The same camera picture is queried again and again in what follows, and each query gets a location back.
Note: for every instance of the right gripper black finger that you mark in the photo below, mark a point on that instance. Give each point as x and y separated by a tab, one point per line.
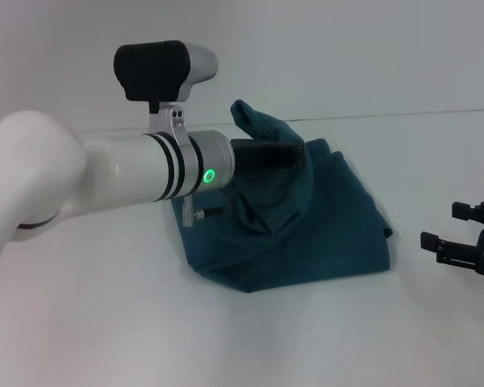
447	248
476	211

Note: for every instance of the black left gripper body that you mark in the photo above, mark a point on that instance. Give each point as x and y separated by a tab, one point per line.
266	155

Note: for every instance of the teal T-shirt white print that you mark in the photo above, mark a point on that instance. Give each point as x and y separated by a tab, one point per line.
306	221

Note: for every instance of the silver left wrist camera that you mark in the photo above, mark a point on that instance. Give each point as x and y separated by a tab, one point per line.
165	76

